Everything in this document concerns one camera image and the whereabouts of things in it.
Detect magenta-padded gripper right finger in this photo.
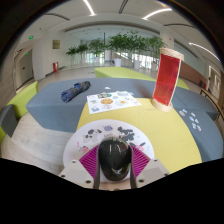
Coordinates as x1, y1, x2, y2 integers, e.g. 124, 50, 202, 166
129, 145, 171, 190

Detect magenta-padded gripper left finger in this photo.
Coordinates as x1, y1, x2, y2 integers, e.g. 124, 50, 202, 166
58, 144, 101, 190

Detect black computer mouse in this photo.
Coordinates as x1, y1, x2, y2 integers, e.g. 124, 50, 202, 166
97, 137, 133, 183

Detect round white printed mouse pad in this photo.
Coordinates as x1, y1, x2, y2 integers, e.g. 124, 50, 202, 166
62, 119, 155, 184

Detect white sticker sheet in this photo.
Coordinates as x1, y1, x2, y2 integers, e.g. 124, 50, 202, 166
86, 90, 143, 115

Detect dark blue folded umbrella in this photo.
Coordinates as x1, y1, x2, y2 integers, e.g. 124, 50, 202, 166
60, 80, 92, 104

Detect lime green bench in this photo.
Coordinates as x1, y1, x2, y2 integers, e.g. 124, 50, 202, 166
94, 66, 158, 83
175, 78, 190, 91
0, 80, 39, 144

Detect grey upholstered pouf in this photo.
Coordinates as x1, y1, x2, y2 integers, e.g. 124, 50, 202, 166
0, 103, 18, 138

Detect row of potted plants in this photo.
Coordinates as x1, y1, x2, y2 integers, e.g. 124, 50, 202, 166
65, 31, 167, 69

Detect ceiling strip lights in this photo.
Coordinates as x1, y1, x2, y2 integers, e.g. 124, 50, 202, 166
81, 0, 221, 63

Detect red panel rope-wrapped stand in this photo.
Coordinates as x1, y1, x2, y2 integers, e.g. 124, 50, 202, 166
151, 47, 185, 113

